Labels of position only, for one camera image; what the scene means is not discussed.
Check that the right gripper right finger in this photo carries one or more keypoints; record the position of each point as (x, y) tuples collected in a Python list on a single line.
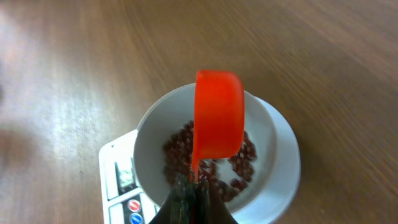
[(209, 208)]

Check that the white round bowl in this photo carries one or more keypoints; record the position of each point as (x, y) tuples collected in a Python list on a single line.
[(168, 115)]

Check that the orange plastic measuring scoop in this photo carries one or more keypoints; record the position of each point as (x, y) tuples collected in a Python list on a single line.
[(218, 116)]

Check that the white digital kitchen scale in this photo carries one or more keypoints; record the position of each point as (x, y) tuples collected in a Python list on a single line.
[(268, 196)]

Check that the red beans in bowl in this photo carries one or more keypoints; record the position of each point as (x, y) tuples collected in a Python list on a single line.
[(178, 158)]

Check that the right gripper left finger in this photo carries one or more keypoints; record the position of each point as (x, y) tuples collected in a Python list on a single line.
[(179, 205)]

